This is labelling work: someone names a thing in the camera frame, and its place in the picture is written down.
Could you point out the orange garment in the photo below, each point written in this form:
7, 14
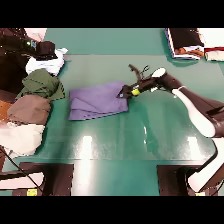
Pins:
190, 51

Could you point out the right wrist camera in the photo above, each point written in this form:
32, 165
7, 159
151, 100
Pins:
137, 74

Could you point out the cream garment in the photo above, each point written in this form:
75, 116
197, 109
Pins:
21, 138

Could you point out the red garment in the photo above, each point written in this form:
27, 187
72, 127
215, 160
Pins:
215, 49

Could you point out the brown garment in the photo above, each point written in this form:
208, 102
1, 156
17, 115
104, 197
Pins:
30, 110

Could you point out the purple shirt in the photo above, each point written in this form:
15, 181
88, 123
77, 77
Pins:
96, 101

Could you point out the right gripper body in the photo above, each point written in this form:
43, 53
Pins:
129, 91

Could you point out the white garment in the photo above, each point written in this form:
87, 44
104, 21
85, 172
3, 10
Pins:
46, 65

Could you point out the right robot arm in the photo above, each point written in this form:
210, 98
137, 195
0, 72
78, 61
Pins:
196, 110

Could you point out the green garment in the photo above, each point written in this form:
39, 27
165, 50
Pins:
41, 85

